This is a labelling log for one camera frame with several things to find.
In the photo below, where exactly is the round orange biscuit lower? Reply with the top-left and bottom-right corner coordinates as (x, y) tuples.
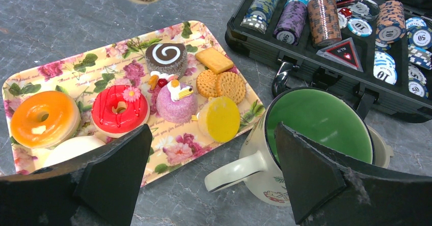
(196, 69), (219, 98)

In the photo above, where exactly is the white glazed donut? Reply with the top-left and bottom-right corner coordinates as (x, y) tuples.
(43, 136), (105, 167)

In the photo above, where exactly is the round orange biscuit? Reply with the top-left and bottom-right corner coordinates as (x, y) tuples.
(215, 72), (246, 104)
(196, 69), (219, 98)

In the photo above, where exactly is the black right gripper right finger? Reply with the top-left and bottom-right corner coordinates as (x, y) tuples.
(275, 123), (431, 225)

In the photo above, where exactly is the chocolate swirl cake roll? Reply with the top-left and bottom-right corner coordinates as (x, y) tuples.
(145, 43), (188, 78)

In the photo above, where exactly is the orange glazed donut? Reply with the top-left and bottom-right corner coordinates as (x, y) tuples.
(10, 91), (80, 149)

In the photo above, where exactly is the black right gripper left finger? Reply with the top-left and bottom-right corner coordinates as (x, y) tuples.
(1, 125), (152, 225)

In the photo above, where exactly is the small beige cup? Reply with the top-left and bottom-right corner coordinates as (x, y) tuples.
(367, 125), (394, 168)

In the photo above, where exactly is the floral rectangular tray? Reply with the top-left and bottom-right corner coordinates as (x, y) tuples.
(2, 20), (266, 188)

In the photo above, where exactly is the black poker chip case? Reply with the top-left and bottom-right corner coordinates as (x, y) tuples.
(225, 0), (431, 123)

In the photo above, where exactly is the red glazed donut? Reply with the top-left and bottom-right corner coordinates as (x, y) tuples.
(91, 85), (150, 138)

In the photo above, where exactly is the square yellow biscuit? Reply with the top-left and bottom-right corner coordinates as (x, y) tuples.
(195, 47), (234, 74)

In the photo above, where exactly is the green-inside floral mug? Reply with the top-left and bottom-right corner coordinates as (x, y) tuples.
(204, 87), (374, 207)

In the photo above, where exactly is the pink cupcake with topping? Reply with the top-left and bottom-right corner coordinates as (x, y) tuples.
(148, 71), (198, 124)

